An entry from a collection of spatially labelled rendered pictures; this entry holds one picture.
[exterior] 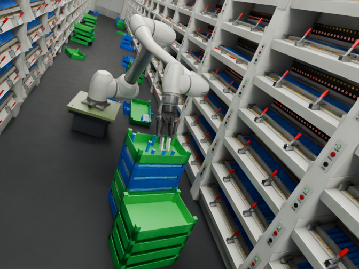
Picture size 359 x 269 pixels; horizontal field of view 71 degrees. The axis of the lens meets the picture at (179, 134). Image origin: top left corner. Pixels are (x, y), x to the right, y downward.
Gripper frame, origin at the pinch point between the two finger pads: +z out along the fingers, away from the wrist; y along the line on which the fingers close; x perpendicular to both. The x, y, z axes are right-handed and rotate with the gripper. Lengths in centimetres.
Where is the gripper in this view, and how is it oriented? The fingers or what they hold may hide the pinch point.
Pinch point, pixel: (164, 144)
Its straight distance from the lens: 129.5
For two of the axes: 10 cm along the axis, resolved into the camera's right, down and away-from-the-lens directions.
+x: 5.3, 1.2, -8.4
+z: -1.3, 9.9, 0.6
